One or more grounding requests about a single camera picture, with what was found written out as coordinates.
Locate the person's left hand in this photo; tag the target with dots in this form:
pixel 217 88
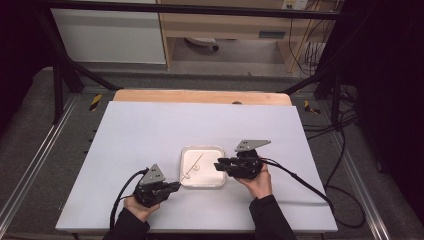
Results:
pixel 140 210

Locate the white board sheet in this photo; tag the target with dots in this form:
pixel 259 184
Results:
pixel 150 133

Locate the person's right hand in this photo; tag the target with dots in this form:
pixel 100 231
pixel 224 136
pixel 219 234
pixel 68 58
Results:
pixel 258 186

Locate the white power strip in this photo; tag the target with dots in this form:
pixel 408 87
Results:
pixel 295 4

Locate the square metal tray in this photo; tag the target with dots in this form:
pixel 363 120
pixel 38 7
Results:
pixel 206 178

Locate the yellow black tape strip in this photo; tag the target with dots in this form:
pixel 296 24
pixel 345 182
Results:
pixel 311 108
pixel 95 102

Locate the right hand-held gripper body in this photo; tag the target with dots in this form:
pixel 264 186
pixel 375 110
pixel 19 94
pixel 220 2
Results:
pixel 248 165

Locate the wooden table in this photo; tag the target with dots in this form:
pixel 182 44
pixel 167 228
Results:
pixel 200 96

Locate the thin wooden skewer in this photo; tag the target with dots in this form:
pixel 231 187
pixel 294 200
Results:
pixel 195 165

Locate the black metal frame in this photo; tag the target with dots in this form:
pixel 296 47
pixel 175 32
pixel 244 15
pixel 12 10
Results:
pixel 200 9

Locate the chair base with caster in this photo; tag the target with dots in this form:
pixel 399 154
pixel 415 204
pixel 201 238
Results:
pixel 201 41

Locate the aluminium floor rail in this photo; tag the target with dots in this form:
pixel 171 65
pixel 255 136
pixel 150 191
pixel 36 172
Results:
pixel 361 186
pixel 36 156

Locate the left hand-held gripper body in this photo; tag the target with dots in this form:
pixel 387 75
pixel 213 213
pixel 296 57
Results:
pixel 151 193

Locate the white cabinet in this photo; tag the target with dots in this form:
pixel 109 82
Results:
pixel 110 36

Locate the light wooden desk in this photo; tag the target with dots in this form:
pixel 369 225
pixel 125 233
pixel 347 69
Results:
pixel 216 28

